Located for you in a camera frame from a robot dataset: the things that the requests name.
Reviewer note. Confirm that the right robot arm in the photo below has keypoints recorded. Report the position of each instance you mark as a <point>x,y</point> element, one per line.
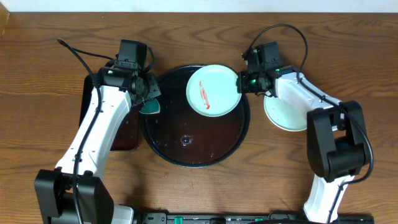
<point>338,149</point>

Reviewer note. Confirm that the rectangular black tray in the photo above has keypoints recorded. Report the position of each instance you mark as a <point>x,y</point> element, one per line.
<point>127,136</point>

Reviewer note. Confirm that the green and orange sponge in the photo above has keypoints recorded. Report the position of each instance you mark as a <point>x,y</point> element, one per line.
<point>150,107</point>

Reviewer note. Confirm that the light blue plate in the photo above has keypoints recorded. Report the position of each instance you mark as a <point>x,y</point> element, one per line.
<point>212,91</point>
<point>283,115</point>

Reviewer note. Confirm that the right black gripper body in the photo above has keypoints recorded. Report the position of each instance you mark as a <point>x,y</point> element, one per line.
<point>250,84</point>

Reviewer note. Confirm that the round black tray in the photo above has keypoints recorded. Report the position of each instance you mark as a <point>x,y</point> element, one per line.
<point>185,138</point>

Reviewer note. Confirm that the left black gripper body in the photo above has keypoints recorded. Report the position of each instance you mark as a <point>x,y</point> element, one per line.
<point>150,90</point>

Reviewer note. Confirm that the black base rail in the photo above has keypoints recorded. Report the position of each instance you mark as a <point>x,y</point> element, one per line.
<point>277,216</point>

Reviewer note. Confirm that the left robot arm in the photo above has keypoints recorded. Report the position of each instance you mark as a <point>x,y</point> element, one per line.
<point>74,192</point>

